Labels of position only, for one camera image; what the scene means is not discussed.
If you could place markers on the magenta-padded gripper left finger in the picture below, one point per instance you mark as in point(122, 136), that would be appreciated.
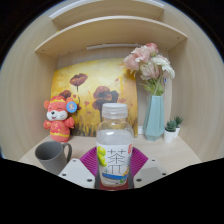
point(76, 170)

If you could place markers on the small potted succulent white pot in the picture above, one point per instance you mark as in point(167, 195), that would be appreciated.
point(169, 135)
point(178, 121)

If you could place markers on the grey mug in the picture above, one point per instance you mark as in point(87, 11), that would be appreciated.
point(50, 156)

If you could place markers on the yellow poppy flower painting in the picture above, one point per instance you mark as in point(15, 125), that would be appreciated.
point(93, 76)

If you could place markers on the red plush mascot toy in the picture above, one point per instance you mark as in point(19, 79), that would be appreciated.
point(59, 123)

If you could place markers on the pale teal vase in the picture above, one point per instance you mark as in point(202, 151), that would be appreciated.
point(154, 116)

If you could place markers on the clear plastic drink bottle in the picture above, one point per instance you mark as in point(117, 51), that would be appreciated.
point(114, 140)

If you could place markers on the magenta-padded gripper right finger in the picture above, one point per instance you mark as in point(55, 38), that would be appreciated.
point(151, 170)

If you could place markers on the light wooden shelf unit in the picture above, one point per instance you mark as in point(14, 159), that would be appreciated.
point(113, 33)

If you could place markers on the pink and white flower bouquet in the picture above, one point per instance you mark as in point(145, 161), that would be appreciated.
point(146, 63)

